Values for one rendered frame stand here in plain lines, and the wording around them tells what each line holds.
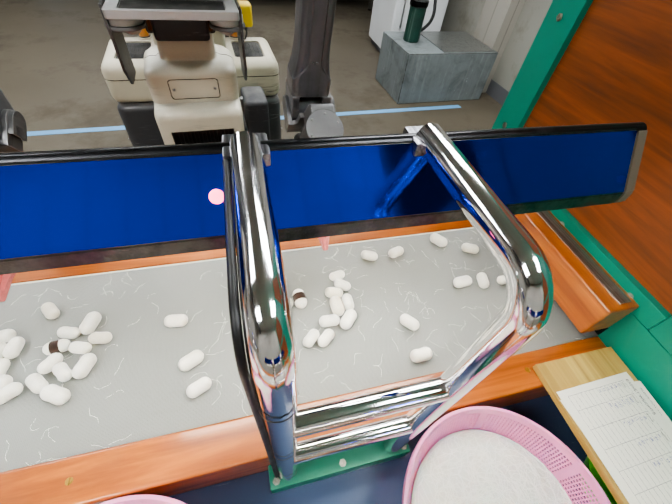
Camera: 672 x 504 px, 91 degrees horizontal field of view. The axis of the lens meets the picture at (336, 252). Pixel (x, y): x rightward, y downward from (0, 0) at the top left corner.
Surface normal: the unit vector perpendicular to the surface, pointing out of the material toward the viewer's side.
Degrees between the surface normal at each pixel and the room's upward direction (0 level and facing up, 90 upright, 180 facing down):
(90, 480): 0
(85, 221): 58
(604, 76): 90
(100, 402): 0
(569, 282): 90
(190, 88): 98
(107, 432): 0
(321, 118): 41
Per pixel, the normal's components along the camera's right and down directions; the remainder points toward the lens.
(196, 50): 0.28, 0.83
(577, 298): -0.97, 0.12
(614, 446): 0.09, -0.65
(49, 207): 0.25, 0.29
